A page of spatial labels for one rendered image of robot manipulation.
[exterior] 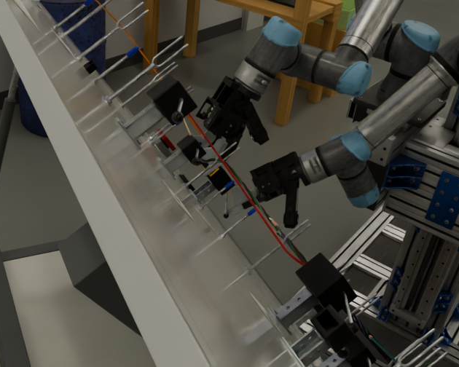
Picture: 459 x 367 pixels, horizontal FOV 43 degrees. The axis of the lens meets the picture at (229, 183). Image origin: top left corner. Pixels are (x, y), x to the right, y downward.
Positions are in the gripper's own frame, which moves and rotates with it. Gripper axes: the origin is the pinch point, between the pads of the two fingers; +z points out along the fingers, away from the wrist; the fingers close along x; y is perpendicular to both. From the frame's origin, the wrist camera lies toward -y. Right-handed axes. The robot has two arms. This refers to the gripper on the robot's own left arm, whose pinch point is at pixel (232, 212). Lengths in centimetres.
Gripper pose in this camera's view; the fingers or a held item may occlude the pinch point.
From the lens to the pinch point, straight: 140.3
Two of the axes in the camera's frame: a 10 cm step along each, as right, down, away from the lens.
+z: -8.8, 4.1, 2.3
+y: -4.1, -9.1, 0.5
